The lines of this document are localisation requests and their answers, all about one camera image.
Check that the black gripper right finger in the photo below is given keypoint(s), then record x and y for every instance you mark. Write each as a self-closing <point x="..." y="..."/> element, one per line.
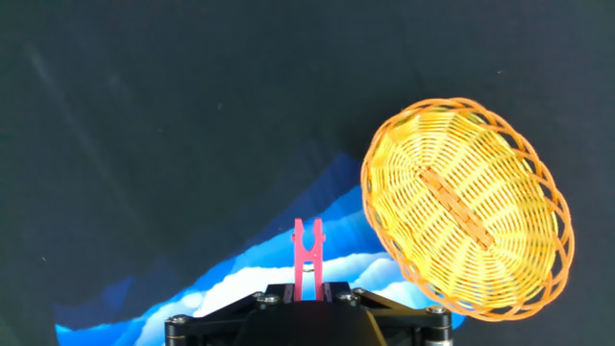
<point x="408" y="319"/>

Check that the red plastic clamp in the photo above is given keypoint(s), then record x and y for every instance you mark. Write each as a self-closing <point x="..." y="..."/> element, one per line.
<point x="307" y="256"/>

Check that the orange yellow woven basket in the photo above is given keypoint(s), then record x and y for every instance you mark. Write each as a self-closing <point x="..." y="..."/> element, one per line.
<point x="466" y="209"/>

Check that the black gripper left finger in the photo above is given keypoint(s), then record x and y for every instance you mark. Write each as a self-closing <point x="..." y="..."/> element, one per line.
<point x="211" y="319"/>

